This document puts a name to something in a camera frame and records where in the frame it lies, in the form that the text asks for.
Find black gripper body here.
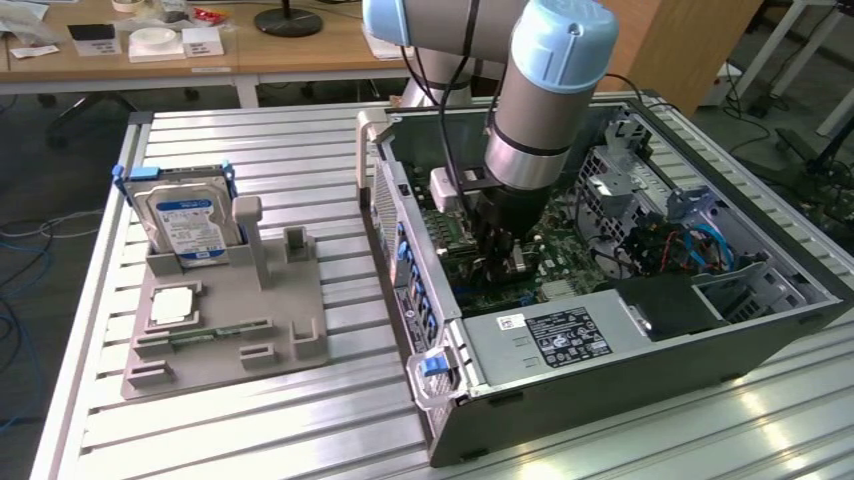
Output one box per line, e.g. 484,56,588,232
476,184,552,241

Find green graphics card with fan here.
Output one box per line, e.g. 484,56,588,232
436,219,539,291

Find silver chipset heatsink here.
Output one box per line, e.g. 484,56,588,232
536,279,579,301

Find green motherboard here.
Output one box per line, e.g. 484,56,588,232
405,167,628,316

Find silver disk bay cage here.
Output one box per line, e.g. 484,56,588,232
566,144,668,241

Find grey power supply unit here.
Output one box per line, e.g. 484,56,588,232
459,288,652,389

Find black open PC case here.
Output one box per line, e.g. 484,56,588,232
356,94,854,469

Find white foam sheets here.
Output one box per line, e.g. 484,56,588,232
363,34,405,61

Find grey parts rack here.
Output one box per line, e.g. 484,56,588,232
119,195,333,401

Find wooden cabinet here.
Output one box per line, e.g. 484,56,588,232
599,0,766,116

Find wooden desk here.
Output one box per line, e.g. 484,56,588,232
0,0,602,109

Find hard disk with blue caddy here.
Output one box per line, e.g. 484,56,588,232
111,160,239,271

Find green RAM stick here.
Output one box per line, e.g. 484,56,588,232
169,322,248,346

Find black equipment stand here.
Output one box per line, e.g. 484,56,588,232
772,127,854,226

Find silver CPU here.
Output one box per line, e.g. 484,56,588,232
149,288,200,324

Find black round lamp base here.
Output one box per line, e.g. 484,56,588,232
252,0,325,39

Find plain white box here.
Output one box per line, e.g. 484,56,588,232
179,25,225,59

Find white round tape holder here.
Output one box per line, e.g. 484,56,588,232
125,27,187,64

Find black chair base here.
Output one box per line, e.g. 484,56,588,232
38,89,139,149

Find white box with black top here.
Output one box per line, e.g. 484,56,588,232
65,23,125,57

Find white paper label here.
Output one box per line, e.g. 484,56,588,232
6,44,61,59

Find clear plastic bag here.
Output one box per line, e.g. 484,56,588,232
0,0,54,41

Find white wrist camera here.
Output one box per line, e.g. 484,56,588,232
429,167,463,214

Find red and black wire bundle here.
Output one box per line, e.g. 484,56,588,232
626,219,688,276

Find blue wire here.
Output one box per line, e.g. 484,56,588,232
683,224,735,274

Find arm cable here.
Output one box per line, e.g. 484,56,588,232
397,0,499,191

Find black table cable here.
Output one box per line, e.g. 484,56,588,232
603,73,659,106

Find white desk frame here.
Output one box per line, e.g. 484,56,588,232
730,0,854,136

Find blue floor cable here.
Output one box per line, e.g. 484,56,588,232
0,234,65,431

